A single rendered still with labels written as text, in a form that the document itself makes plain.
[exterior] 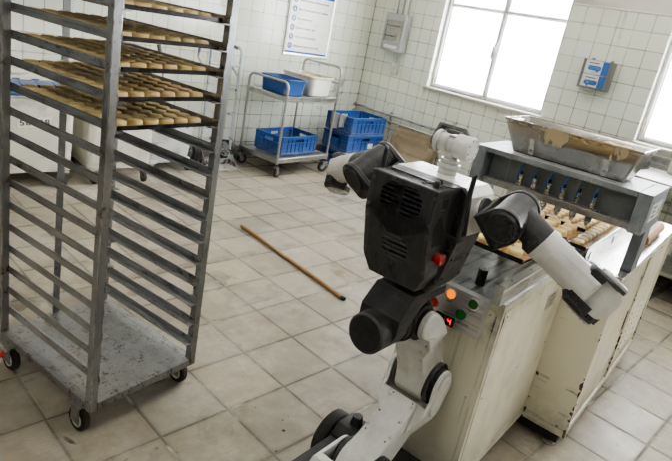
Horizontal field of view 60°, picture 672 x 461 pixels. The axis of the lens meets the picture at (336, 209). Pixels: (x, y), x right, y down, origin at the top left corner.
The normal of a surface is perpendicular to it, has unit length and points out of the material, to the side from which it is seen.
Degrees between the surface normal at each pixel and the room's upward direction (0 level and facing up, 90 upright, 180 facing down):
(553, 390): 90
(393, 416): 33
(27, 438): 0
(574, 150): 115
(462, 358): 90
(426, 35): 90
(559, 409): 90
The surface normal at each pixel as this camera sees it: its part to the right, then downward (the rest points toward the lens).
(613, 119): -0.70, 0.10
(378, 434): -0.19, -0.72
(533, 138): -0.64, 0.51
